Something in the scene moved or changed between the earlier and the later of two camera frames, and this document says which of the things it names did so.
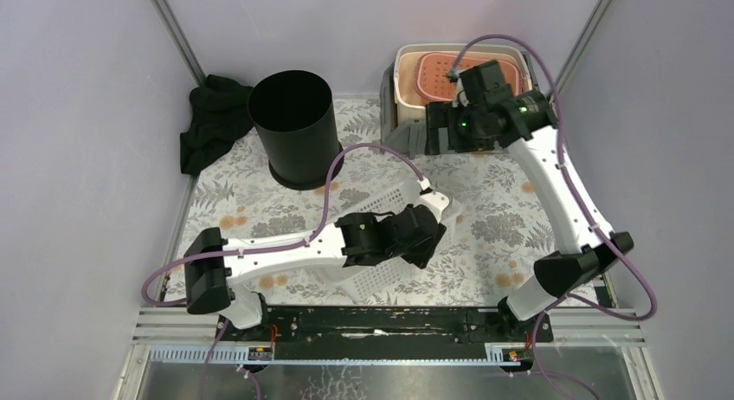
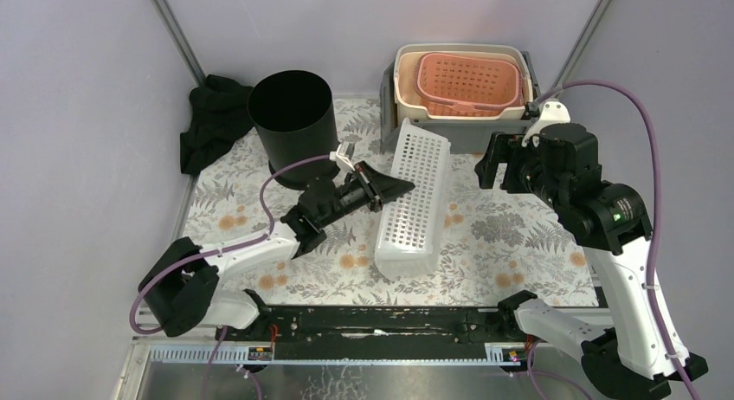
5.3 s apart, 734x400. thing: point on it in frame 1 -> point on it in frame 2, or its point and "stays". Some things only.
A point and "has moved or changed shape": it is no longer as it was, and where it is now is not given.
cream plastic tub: x=408 y=102 stays
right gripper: x=437 y=117 -> x=498 y=151
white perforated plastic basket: x=389 y=280 has moved or changed shape
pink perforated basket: x=432 y=82 stays
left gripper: x=428 y=236 -> x=373 y=188
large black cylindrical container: x=293 y=111 stays
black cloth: x=219 y=116 stays
